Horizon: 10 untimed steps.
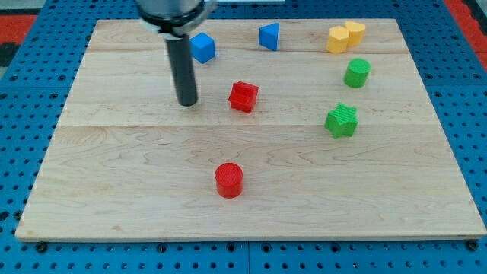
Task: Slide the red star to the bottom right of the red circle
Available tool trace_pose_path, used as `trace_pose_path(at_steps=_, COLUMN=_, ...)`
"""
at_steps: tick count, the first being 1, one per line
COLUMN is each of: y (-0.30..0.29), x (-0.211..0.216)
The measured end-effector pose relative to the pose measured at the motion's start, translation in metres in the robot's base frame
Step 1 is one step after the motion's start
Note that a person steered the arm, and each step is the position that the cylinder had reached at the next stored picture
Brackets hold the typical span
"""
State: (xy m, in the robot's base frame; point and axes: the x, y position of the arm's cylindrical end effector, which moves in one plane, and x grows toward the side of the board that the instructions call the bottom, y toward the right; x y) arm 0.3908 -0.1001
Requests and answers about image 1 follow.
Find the wooden board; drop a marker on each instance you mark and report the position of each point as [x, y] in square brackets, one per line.
[127, 163]

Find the yellow hexagon block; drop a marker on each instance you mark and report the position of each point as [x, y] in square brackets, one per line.
[337, 40]

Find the green cylinder block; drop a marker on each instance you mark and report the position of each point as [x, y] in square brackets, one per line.
[357, 72]

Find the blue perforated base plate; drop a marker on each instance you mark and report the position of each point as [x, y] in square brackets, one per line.
[36, 83]

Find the red star block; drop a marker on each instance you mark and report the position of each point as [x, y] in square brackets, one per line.
[243, 96]

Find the green star block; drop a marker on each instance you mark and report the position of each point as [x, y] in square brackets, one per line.
[342, 121]

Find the blue cube block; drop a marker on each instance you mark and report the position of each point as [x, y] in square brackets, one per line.
[203, 47]

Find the red cylinder block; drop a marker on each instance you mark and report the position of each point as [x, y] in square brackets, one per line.
[229, 180]

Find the blue triangle block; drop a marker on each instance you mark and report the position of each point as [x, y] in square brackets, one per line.
[269, 36]

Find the yellow heart block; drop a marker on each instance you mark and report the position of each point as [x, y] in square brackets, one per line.
[356, 32]

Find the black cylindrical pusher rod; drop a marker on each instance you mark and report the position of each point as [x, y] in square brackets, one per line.
[181, 63]

